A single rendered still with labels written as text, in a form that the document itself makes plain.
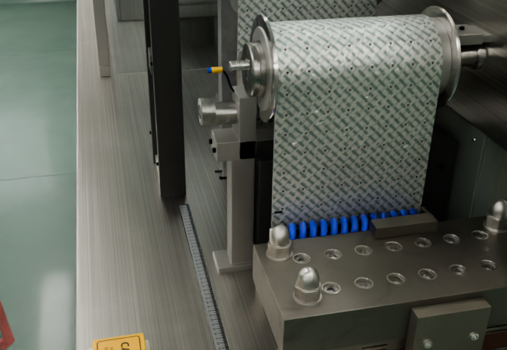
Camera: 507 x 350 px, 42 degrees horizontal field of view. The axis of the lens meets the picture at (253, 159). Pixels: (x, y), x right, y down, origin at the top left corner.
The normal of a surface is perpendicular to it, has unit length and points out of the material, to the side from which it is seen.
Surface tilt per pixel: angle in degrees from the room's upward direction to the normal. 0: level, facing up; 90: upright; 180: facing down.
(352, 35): 32
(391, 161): 90
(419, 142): 90
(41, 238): 0
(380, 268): 0
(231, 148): 90
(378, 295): 0
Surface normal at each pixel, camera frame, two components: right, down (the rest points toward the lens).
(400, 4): -0.97, 0.09
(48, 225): 0.01, -0.88
